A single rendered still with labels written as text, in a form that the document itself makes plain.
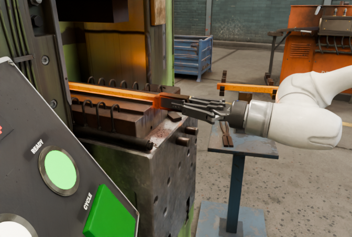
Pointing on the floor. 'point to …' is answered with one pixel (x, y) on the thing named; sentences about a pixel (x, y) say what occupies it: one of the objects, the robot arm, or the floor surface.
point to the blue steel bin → (193, 55)
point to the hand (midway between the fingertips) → (173, 102)
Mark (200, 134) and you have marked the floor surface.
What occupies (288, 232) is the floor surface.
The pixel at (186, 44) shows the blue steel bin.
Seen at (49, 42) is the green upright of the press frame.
